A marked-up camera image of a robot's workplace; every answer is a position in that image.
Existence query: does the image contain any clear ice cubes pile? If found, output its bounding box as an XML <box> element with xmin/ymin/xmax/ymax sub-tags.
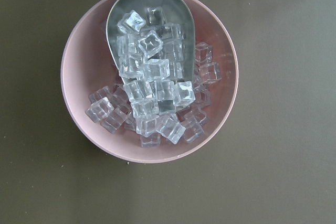
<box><xmin>86</xmin><ymin>6</ymin><xmax>221</xmax><ymax>147</ymax></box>

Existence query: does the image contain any pink bowl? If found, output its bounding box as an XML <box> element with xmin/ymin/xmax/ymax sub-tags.
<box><xmin>60</xmin><ymin>0</ymin><xmax>239</xmax><ymax>164</ymax></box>

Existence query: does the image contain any metal ice scoop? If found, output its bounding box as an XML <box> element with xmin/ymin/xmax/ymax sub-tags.
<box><xmin>106</xmin><ymin>0</ymin><xmax>195</xmax><ymax>81</ymax></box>

